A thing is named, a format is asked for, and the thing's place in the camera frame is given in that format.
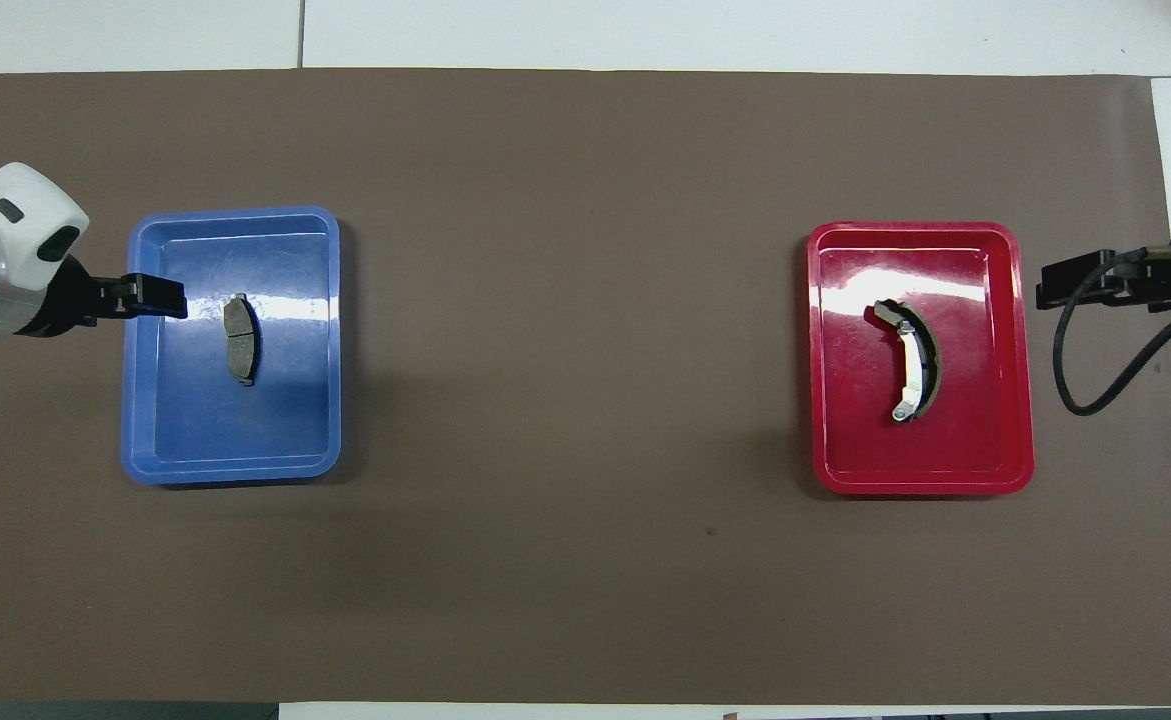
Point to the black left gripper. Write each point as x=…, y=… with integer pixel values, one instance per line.
x=70, y=300

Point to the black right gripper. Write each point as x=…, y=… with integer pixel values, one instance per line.
x=1135, y=280

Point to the dark brake pad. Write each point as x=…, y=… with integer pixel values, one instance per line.
x=239, y=340

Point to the curved brake shoe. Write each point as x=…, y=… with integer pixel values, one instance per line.
x=913, y=365

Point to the blue plastic tray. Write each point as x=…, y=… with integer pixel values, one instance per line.
x=195, y=420

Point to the red plastic tray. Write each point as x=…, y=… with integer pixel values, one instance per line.
x=975, y=430

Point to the brown table mat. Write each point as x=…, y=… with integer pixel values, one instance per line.
x=585, y=560

